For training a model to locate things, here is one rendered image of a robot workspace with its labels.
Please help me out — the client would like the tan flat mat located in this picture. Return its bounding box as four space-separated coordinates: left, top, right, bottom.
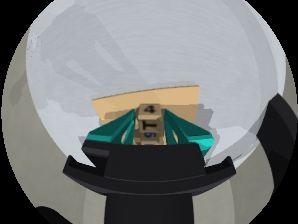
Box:
92 85 199 145

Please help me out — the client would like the tan letter block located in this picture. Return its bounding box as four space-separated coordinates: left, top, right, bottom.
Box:
138 104 162 133
140 133 160 145

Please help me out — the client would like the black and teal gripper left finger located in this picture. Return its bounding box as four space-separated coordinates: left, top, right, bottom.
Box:
85 109 136 145

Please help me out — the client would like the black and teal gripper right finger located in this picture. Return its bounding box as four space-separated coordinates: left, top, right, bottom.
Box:
164 109 214 158

